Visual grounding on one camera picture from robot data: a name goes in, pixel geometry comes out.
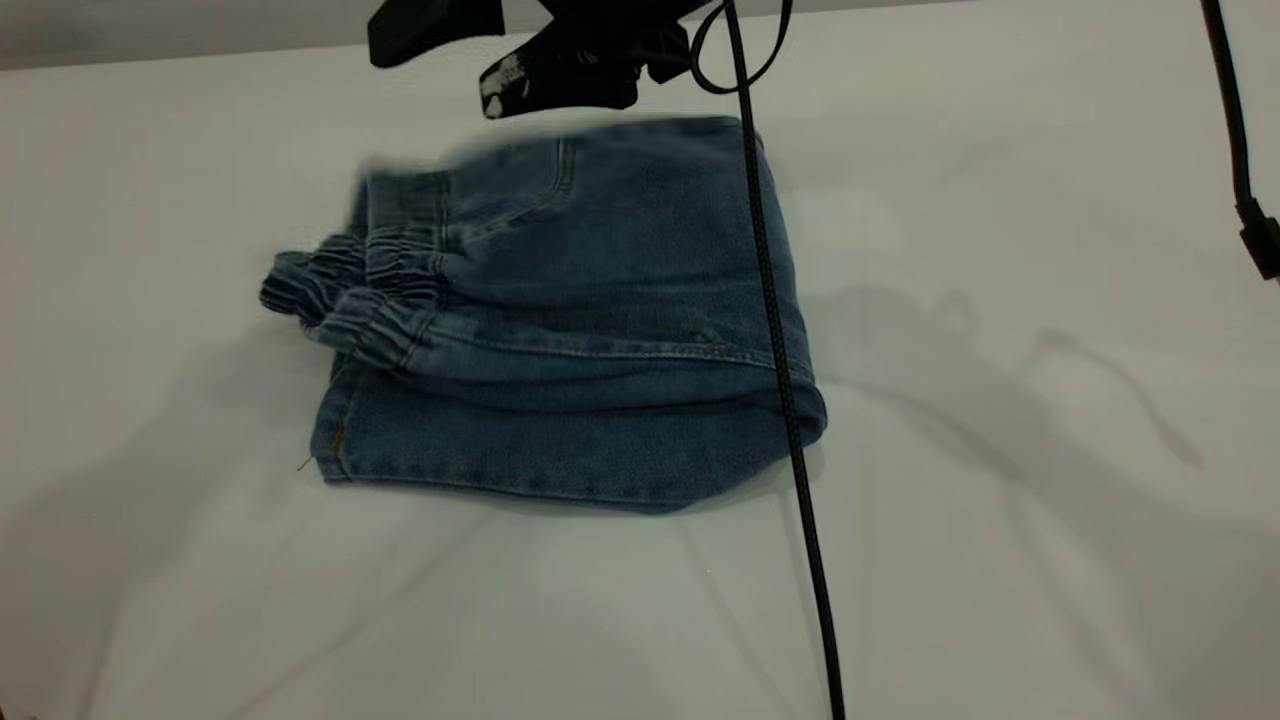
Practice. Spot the blue denim shorts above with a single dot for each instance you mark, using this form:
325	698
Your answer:
600	300

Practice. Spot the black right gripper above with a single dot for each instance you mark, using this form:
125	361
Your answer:
610	25

